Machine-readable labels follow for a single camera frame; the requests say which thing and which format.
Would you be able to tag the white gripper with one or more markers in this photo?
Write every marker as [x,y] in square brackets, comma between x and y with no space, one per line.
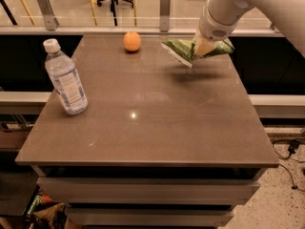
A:
[212,26]

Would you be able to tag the green jalapeno chip bag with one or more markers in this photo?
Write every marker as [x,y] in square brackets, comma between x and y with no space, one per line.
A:
[182,50]

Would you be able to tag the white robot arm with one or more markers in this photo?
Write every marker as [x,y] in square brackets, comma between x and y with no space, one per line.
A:
[220,17]

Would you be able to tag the clear blue-label plastic bottle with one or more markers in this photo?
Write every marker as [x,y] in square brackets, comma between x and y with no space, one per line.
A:
[65,78]

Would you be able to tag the brown paper bag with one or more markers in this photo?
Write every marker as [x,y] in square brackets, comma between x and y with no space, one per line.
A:
[51,218]

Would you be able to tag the orange fruit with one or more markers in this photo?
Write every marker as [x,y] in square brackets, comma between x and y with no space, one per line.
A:
[132,41]

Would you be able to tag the grey drawer cabinet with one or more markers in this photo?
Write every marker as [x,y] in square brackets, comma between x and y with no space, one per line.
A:
[149,202]

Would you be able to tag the middle metal railing post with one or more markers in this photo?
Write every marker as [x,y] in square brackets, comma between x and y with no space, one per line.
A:
[164,21]

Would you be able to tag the metal railing post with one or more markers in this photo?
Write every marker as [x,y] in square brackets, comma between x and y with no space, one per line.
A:
[164,21]
[49,18]

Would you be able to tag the left metal railing post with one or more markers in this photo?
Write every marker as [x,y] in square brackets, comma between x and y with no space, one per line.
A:
[49,18]

